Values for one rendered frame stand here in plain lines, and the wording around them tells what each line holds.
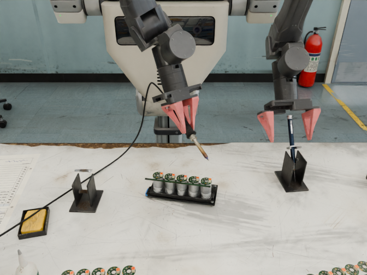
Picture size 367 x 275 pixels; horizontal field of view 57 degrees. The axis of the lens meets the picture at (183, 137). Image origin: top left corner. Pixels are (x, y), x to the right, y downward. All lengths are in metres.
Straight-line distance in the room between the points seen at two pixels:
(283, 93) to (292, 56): 0.10
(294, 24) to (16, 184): 0.77
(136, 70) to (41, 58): 2.60
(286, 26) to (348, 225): 0.46
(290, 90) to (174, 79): 0.29
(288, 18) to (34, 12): 2.92
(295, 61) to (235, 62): 2.61
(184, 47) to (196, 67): 0.39
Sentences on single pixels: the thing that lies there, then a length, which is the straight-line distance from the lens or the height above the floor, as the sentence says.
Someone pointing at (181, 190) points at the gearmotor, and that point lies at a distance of 0.78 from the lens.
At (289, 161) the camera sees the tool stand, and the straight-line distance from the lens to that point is 0.86.
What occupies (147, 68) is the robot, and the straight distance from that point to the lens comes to 1.09.
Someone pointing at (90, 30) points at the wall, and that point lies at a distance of 3.41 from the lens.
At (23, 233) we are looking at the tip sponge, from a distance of 0.80.
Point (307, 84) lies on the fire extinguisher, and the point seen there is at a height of 0.05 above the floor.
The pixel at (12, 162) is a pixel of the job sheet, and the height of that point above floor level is 0.75.
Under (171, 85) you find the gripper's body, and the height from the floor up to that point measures 1.00.
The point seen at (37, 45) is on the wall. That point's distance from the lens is 3.61.
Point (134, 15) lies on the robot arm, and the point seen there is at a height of 1.14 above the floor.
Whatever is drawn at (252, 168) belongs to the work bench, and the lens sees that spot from 0.93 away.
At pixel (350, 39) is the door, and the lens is 3.62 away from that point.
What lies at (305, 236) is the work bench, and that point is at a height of 0.75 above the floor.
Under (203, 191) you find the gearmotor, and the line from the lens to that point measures 0.77.
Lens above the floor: 1.29
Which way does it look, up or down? 31 degrees down
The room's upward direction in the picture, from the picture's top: straight up
